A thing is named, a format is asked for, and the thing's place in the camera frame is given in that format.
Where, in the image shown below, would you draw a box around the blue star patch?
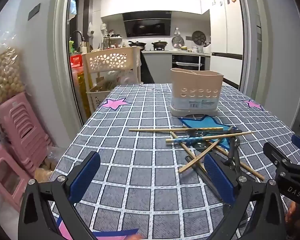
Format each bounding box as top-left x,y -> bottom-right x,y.
179,115 -> 238,150

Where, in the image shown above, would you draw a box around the beige flower-cutout trolley rack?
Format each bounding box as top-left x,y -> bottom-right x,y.
82,46 -> 142,117

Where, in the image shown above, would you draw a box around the clear bag of beige balls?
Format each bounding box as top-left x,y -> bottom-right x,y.
0,47 -> 25,105

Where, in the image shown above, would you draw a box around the dark wall switch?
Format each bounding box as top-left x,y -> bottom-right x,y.
28,3 -> 41,20

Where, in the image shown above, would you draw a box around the grey spoon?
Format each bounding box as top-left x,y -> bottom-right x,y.
186,127 -> 242,140

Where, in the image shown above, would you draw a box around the person's right hand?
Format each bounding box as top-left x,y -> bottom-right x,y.
285,202 -> 299,227

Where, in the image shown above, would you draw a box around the black kitchen faucet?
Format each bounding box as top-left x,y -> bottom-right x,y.
70,31 -> 84,45

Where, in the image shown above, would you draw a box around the clear bag on floor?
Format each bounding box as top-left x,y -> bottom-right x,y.
34,147 -> 65,183

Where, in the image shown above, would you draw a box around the black range hood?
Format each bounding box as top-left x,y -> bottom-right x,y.
122,11 -> 172,38

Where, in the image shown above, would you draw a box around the yellow oil bottles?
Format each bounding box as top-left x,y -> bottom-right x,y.
76,70 -> 87,100

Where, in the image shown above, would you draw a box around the black built-in oven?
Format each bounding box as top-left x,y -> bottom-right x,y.
172,54 -> 206,71

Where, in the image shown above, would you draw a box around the pink plastic stool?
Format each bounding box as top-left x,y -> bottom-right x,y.
0,142 -> 33,213

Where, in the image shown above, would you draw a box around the round dark hanging pan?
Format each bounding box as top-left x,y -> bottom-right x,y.
192,30 -> 207,43

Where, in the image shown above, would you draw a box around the black cooking pot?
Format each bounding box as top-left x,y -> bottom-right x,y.
152,40 -> 168,49

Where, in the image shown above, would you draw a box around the round metal steamer rack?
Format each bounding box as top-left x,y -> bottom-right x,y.
172,35 -> 184,48

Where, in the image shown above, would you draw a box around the white upper cabinets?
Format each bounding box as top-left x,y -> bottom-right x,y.
100,0 -> 203,18

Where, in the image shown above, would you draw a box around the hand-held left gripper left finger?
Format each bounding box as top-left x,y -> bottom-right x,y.
17,151 -> 101,240

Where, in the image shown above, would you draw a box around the beige utensil holder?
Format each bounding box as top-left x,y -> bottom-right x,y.
170,67 -> 224,117

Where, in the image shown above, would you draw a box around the grey checked tablecloth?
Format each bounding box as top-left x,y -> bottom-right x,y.
49,82 -> 300,240

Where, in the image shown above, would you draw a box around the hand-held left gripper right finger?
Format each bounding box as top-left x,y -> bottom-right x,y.
204,153 -> 288,240

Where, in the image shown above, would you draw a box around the white refrigerator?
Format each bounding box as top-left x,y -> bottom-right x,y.
210,0 -> 243,85

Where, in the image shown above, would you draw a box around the black wok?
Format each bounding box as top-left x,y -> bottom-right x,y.
128,40 -> 147,48

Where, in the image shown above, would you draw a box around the grey kitchen counter cabinet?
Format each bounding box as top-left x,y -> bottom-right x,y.
140,50 -> 212,84

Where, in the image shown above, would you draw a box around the countertop spice rack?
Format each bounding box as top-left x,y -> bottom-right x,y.
104,35 -> 123,49

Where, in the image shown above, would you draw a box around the dark plastic spoon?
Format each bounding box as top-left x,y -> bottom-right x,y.
225,137 -> 241,176
190,140 -> 213,153

